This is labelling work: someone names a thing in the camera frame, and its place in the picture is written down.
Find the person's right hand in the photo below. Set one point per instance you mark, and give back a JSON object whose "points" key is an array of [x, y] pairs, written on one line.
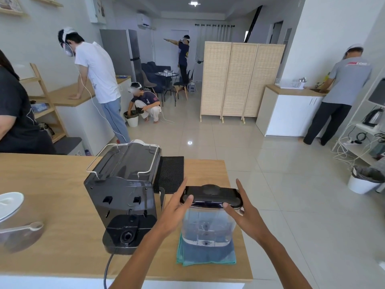
{"points": [[251, 221]]}

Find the person's left hand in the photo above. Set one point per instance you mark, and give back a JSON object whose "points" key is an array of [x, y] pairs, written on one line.
{"points": [[168, 218]]}

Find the person's left thumb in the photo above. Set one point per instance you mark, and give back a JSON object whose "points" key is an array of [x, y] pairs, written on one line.
{"points": [[187, 201]]}

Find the person's right thumb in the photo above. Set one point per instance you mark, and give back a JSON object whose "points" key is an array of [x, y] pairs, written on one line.
{"points": [[231, 209]]}

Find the clear water tank black lid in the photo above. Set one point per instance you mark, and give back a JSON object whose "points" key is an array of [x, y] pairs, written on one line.
{"points": [[207, 225]]}

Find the person's left forearm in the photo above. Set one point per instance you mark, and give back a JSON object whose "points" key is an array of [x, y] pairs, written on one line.
{"points": [[135, 261]]}

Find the person's right forearm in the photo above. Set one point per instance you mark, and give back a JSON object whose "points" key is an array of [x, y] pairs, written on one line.
{"points": [[282, 264]]}

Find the black rubber mat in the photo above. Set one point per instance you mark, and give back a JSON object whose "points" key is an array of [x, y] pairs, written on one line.
{"points": [[173, 174]]}

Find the teal folded cloth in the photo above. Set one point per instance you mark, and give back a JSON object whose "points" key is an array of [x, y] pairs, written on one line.
{"points": [[207, 257]]}

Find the black coffee machine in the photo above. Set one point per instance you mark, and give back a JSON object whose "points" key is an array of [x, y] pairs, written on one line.
{"points": [[126, 189]]}

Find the white trash bin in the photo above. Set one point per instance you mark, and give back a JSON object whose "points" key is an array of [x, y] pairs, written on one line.
{"points": [[361, 183], [131, 120]]}

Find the white cabinet wooden top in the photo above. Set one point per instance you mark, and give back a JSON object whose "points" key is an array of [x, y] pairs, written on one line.
{"points": [[288, 114]]}

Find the small white stool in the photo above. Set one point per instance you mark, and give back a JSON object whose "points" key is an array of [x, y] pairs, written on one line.
{"points": [[192, 87]]}

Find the black round table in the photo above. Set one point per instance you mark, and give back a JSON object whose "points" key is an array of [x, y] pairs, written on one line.
{"points": [[166, 74]]}

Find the woven folding screen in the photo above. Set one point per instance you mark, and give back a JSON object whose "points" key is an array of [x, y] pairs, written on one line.
{"points": [[240, 78]]}

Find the dark gray bin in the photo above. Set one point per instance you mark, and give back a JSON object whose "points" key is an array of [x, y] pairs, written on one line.
{"points": [[67, 145]]}

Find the white counter wooden top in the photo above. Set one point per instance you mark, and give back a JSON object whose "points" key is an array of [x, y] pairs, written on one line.
{"points": [[75, 123]]}

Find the dark blue sofa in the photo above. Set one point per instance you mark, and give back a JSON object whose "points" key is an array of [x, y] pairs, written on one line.
{"points": [[150, 69]]}

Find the white dish rack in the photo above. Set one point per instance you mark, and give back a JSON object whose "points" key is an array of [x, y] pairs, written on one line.
{"points": [[290, 84]]}

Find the white power strip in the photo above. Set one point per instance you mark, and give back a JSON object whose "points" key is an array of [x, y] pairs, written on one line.
{"points": [[352, 142]]}

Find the white metal rack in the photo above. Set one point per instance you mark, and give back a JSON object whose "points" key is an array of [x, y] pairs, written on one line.
{"points": [[358, 151]]}

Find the clear plastic scoop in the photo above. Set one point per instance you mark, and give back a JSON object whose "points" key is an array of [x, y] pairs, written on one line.
{"points": [[33, 226]]}

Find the gray refrigerator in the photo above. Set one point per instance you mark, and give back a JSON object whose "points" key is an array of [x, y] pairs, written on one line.
{"points": [[120, 51]]}

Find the white curtain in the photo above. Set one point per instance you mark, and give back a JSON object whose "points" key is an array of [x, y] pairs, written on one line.
{"points": [[215, 36]]}

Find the silver electric kettle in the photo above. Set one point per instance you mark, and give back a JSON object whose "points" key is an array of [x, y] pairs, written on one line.
{"points": [[373, 117]]}

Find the wooden ladder shelf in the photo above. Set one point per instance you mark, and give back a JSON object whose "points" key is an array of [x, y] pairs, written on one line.
{"points": [[45, 108]]}

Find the white round lid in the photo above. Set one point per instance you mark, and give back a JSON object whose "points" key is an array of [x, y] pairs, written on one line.
{"points": [[10, 204]]}

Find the white air conditioner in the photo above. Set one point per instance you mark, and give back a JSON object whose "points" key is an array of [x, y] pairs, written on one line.
{"points": [[145, 21]]}

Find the dark appliance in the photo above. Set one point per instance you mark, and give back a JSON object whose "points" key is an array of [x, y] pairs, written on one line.
{"points": [[378, 93]]}

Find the ceiling light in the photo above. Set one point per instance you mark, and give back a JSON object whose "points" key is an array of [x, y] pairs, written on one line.
{"points": [[194, 3]]}

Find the white wall box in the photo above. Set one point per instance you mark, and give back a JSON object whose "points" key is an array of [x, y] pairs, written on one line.
{"points": [[91, 10]]}

